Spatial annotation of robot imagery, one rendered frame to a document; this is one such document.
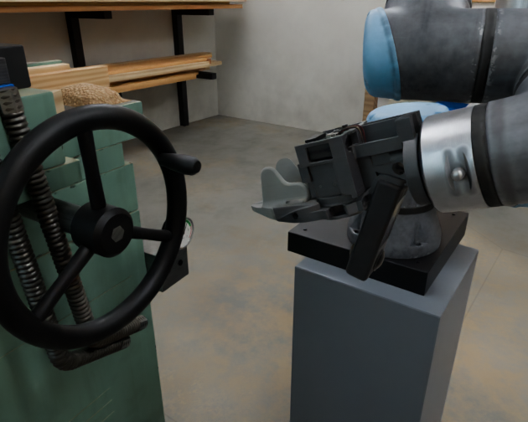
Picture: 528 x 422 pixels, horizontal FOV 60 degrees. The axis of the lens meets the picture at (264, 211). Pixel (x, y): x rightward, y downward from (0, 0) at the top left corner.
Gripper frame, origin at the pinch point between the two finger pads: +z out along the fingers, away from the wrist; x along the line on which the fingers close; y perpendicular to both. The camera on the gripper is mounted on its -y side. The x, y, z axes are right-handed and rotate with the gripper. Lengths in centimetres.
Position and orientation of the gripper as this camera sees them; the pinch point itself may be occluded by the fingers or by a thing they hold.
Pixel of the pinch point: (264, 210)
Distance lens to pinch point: 55.0
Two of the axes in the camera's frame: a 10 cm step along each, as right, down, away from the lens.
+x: -5.2, 3.6, -7.8
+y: -3.0, -9.3, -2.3
